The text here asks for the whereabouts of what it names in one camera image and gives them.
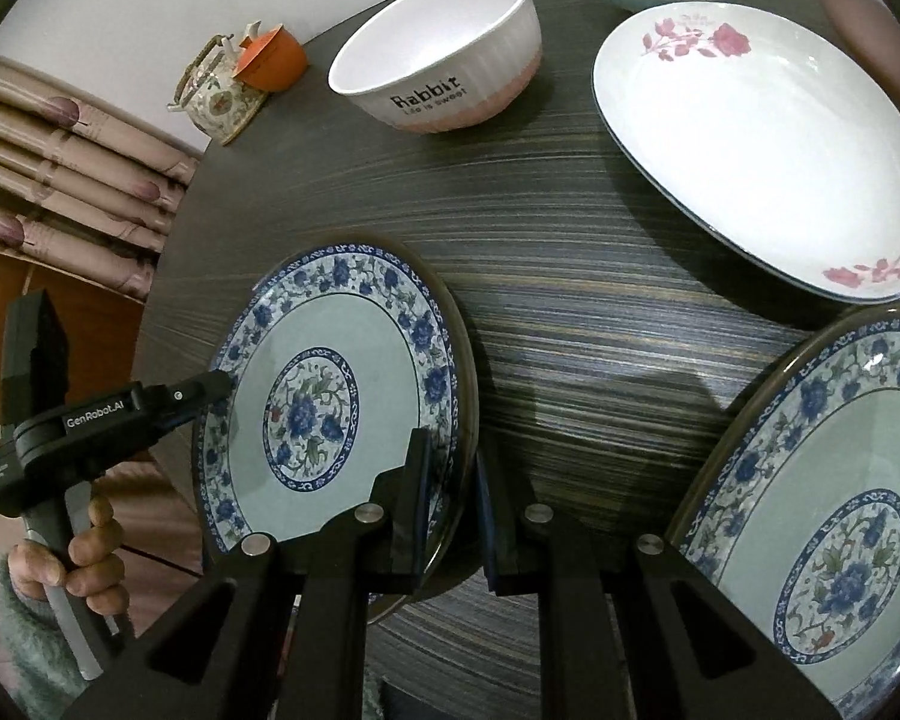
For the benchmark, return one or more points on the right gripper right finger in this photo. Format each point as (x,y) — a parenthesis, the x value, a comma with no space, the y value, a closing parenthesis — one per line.
(628,627)

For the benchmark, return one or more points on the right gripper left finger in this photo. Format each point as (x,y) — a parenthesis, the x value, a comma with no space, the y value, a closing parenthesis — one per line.
(276,629)

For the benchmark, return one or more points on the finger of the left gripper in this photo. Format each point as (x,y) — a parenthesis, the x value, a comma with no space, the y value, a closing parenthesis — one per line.
(174,405)

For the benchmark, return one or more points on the large blue floral plate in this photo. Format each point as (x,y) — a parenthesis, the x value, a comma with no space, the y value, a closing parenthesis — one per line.
(341,351)

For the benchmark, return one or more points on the white Rabbit bowl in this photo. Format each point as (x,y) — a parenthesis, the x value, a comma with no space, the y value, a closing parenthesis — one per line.
(430,66)

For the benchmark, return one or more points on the white plate pink flowers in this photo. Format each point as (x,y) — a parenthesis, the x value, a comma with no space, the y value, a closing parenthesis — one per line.
(767,136)

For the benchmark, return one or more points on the green fuzzy sleeve forearm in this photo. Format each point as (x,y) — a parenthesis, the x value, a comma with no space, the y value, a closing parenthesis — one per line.
(48,679)

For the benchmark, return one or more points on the person's left hand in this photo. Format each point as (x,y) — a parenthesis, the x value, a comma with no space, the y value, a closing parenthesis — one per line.
(97,574)

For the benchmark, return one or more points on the beige patterned curtain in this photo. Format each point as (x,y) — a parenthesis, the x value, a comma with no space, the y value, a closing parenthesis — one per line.
(81,189)

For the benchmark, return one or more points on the floral ceramic teapot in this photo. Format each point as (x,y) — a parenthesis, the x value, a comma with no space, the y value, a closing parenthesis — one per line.
(212,98)

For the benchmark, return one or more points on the orange tea cup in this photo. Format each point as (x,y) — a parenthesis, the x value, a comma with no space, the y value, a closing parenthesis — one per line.
(270,61)

